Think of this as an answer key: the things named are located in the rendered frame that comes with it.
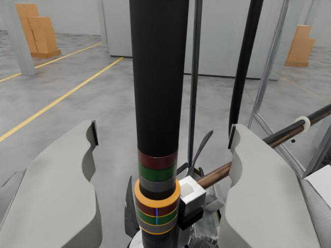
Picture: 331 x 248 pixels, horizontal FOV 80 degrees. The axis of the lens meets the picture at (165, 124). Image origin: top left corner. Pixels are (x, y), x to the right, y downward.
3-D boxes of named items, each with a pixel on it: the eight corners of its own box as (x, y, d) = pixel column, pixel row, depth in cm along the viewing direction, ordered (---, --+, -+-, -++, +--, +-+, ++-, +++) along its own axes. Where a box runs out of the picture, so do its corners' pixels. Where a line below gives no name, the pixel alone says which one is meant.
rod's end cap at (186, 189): (184, 191, 24) (185, 178, 23) (195, 202, 23) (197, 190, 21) (171, 198, 23) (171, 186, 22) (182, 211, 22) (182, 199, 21)
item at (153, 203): (162, 192, 24) (163, 163, 21) (185, 220, 21) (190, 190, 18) (129, 210, 21) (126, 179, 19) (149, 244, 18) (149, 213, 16)
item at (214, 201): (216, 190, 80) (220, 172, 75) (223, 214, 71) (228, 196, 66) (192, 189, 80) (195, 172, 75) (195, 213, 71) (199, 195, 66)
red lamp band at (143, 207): (163, 173, 22) (163, 165, 21) (188, 201, 19) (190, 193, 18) (127, 191, 20) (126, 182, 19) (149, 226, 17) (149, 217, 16)
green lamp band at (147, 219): (163, 182, 23) (163, 174, 22) (187, 210, 20) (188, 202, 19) (128, 200, 21) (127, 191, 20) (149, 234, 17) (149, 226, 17)
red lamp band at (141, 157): (163, 139, 19) (163, 128, 18) (185, 159, 16) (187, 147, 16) (130, 151, 17) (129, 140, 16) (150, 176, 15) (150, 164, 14)
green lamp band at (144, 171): (162, 150, 19) (163, 140, 19) (184, 171, 17) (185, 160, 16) (131, 163, 18) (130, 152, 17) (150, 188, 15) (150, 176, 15)
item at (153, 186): (162, 160, 20) (162, 151, 19) (183, 181, 18) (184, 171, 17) (132, 173, 18) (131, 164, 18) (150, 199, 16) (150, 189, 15)
